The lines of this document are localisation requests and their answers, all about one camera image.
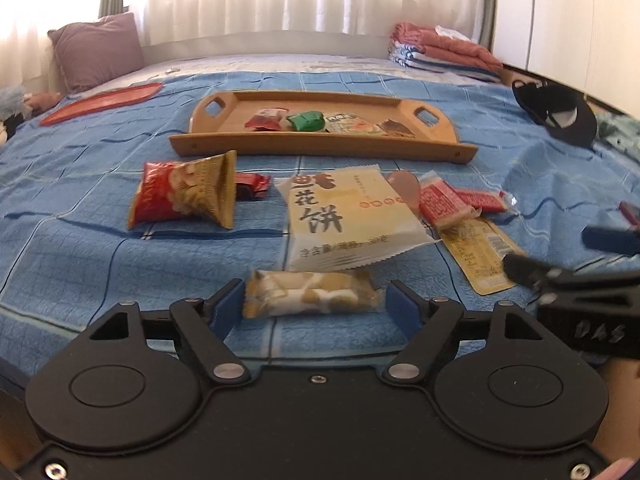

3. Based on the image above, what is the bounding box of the small dark red candy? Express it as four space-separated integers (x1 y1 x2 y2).
234 172 272 202

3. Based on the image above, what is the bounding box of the folded clothes stack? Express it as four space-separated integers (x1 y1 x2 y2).
390 22 503 73

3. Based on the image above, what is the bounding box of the green snack packet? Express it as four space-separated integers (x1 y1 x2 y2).
286 111 326 132

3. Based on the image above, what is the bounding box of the white pastry packet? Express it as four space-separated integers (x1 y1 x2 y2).
274 165 443 272

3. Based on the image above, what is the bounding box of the beige bed headboard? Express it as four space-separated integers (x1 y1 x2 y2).
140 32 393 66

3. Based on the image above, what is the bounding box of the wooden tray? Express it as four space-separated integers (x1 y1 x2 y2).
168 90 479 166

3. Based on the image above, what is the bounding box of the brown plush toy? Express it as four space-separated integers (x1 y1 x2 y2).
25 92 63 113

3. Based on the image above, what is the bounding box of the silver gold snack packet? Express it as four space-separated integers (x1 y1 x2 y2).
324 112 388 136

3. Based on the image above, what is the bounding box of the black cap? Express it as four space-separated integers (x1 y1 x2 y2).
511 79 598 148

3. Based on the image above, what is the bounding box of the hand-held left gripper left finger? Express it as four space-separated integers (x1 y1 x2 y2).
75 279 251 386

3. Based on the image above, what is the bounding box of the blue striped folded blanket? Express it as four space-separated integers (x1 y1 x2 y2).
389 42 501 83

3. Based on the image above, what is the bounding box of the purple pillow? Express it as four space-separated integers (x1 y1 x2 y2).
48 12 146 93

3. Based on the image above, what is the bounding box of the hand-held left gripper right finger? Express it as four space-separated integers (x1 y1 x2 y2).
382 280 546 386

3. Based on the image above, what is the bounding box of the red plastic tray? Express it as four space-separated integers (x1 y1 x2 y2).
40 82 164 127

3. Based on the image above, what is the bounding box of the small red snack packet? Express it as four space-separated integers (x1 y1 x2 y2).
245 106 290 132

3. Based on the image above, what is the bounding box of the red gold peanut packet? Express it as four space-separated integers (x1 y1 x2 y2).
126 150 238 231

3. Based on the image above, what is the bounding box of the wooden bed frame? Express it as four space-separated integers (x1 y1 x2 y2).
502 62 616 111

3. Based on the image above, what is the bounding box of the brown peanut packet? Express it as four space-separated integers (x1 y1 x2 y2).
377 119 417 139

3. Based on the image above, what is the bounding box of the pink jelly cup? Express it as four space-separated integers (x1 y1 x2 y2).
384 170 423 218

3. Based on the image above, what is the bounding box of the clear nut bar packet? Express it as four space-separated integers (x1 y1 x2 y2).
242 270 386 320

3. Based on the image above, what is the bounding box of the blue checked bed sheet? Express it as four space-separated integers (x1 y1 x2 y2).
0 70 640 376

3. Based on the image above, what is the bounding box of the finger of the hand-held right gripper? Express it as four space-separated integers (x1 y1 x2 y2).
582 225 640 257
502 253 640 297

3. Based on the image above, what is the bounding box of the beige quilted mattress pad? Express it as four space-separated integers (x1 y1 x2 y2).
145 52 501 86

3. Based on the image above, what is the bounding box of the green garment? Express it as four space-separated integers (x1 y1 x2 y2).
595 112 640 161

